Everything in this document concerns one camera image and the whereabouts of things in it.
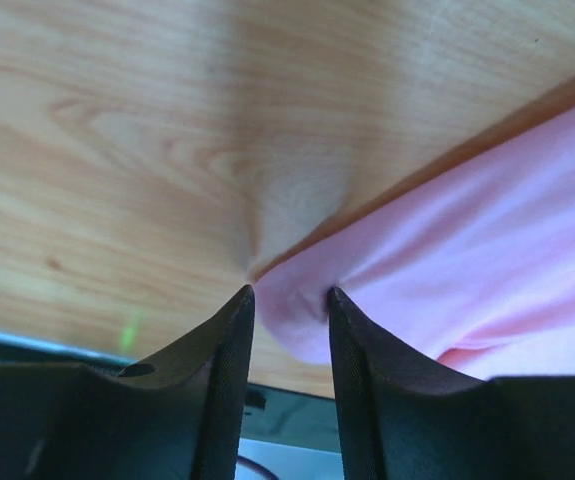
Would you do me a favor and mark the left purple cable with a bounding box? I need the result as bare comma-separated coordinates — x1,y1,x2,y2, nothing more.
235,453,278,480

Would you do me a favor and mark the pink t shirt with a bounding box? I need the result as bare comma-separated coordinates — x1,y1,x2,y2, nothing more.
255,108,575,379

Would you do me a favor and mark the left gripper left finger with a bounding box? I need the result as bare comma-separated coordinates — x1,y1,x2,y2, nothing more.
0,286,255,479

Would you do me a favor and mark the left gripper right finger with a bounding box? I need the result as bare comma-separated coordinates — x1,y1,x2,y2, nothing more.
326,287,575,479

